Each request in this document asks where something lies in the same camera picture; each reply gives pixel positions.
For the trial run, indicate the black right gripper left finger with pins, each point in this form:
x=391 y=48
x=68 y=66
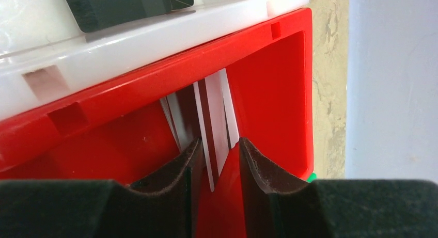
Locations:
x=162 y=204

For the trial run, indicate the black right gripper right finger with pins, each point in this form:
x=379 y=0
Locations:
x=278 y=204

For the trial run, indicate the black card in bin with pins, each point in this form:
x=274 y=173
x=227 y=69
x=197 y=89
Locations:
x=95 y=15

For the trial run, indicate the green plastic bin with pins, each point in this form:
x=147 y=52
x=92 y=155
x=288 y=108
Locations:
x=312 y=177

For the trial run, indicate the red plastic bin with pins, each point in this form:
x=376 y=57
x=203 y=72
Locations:
x=117 y=130

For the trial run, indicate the white plastic bin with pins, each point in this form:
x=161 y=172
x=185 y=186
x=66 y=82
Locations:
x=45 y=56

